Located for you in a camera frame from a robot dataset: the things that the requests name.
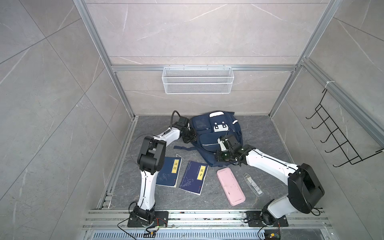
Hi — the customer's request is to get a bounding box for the navy blue student backpack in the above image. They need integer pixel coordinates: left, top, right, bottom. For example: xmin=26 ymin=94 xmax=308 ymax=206
xmin=171 ymin=111 xmax=243 ymax=167

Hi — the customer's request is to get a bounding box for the blue book yellow label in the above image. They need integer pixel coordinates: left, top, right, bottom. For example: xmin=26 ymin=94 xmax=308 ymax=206
xmin=156 ymin=157 xmax=182 ymax=188
xmin=179 ymin=161 xmax=209 ymax=195

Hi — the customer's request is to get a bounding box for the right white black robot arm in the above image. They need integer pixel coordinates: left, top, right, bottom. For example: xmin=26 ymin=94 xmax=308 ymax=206
xmin=217 ymin=136 xmax=325 ymax=226

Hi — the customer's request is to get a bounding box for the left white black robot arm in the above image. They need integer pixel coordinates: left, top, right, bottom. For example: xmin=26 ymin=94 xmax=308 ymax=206
xmin=132 ymin=110 xmax=196 ymax=225

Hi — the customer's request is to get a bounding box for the clear plastic ruler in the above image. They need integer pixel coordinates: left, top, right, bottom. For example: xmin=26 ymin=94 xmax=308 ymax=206
xmin=244 ymin=173 xmax=263 ymax=197

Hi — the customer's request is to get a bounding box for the pink pencil case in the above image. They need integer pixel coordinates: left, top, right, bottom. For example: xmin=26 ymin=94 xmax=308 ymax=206
xmin=217 ymin=168 xmax=246 ymax=207

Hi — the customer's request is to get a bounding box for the white wire mesh basket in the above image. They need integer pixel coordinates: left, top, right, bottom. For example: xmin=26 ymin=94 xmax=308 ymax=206
xmin=162 ymin=66 xmax=235 ymax=95

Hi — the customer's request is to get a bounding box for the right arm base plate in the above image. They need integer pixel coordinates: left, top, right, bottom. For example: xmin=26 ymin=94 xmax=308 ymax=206
xmin=243 ymin=211 xmax=289 ymax=227

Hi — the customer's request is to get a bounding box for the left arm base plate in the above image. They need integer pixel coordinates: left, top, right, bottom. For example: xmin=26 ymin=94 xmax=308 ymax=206
xmin=127 ymin=211 xmax=169 ymax=228

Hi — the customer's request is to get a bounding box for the black wire hook rack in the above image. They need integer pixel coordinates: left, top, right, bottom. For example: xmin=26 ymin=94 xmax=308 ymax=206
xmin=306 ymin=89 xmax=384 ymax=168

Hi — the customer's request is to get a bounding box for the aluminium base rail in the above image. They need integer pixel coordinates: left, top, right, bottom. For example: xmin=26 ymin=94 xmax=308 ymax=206
xmin=77 ymin=209 xmax=338 ymax=240

